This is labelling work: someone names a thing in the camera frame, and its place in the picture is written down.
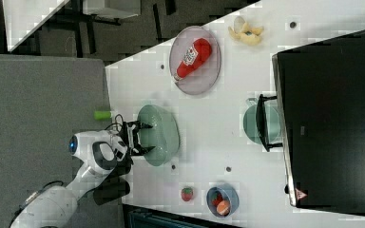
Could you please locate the green plastic strainer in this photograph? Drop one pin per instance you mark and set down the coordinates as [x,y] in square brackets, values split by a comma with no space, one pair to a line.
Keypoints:
[163,134]

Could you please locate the small red toy in bowl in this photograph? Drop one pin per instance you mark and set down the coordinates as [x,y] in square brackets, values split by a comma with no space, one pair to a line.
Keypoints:
[216,199]

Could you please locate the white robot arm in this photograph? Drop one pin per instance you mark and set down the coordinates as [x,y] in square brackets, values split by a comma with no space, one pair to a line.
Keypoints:
[103,154]

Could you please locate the peeled toy banana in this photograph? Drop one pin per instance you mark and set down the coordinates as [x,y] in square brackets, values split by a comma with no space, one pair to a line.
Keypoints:
[244,33]

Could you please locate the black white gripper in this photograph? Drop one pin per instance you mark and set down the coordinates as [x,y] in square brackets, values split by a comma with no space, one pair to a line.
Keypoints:
[129,135]

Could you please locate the blue small bowl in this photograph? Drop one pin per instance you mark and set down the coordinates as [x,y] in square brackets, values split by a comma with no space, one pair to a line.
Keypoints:
[228,193]

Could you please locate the red toy strawberry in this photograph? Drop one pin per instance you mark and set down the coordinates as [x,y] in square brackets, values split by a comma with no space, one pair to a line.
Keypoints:
[187,194]

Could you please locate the grey round plate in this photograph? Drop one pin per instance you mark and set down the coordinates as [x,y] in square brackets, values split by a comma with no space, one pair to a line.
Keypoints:
[203,78]

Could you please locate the green cup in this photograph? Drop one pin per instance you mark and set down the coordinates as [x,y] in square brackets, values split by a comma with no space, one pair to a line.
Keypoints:
[250,123]

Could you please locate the black toaster oven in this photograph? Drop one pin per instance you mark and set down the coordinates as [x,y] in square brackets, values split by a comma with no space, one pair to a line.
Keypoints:
[320,96]

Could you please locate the orange toy fruit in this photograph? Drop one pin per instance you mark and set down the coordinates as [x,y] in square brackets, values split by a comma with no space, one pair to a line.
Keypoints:
[223,208]

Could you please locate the red ketchup bottle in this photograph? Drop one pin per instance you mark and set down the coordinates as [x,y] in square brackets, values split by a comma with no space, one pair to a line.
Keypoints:
[197,54]

